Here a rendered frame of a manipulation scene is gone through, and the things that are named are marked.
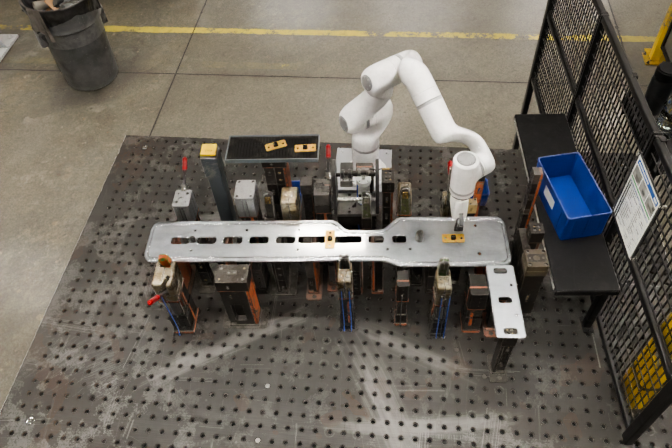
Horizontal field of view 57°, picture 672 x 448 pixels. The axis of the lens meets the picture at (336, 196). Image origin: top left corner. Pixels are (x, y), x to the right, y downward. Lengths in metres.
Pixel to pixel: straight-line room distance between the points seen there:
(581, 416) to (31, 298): 2.86
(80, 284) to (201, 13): 3.17
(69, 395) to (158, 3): 3.86
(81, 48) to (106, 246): 2.10
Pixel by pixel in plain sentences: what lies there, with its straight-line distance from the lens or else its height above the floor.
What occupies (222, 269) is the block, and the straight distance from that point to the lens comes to 2.29.
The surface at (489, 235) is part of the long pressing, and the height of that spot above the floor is 1.00.
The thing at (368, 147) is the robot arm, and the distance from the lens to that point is 2.62.
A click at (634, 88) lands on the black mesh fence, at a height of 1.55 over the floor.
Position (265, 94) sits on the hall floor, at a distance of 4.53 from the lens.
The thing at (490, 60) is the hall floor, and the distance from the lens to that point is 4.81.
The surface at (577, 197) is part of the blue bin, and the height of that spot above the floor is 1.03.
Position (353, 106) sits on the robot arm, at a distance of 2.46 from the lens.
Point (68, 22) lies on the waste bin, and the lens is 4.58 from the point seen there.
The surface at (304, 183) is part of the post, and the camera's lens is 2.40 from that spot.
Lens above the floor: 2.89
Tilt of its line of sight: 50 degrees down
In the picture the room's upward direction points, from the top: 4 degrees counter-clockwise
